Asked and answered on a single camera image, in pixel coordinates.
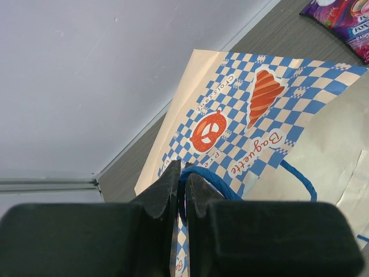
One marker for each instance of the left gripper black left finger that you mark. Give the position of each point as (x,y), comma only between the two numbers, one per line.
(138,238)

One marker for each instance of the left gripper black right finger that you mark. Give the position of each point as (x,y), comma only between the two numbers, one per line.
(266,238)

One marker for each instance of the blue checkered paper bag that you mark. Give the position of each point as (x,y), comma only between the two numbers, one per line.
(255,128)

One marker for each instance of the purple snack packet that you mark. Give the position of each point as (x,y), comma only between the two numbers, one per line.
(345,19)

